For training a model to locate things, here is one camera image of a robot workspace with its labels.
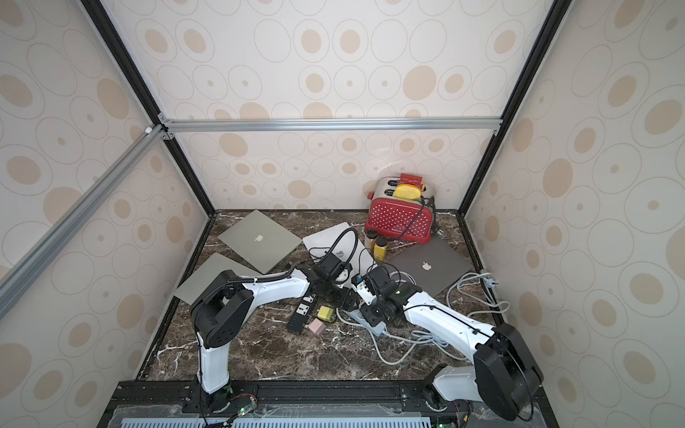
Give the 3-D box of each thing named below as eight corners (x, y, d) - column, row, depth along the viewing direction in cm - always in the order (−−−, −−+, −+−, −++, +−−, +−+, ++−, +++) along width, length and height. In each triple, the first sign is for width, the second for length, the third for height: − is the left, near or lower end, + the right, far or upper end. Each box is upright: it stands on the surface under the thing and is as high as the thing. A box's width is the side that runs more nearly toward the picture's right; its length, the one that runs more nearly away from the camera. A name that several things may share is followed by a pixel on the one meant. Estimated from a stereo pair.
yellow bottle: (373, 261, 105) (375, 247, 98) (373, 251, 109) (374, 236, 101) (385, 261, 105) (388, 247, 98) (384, 251, 109) (387, 236, 101)
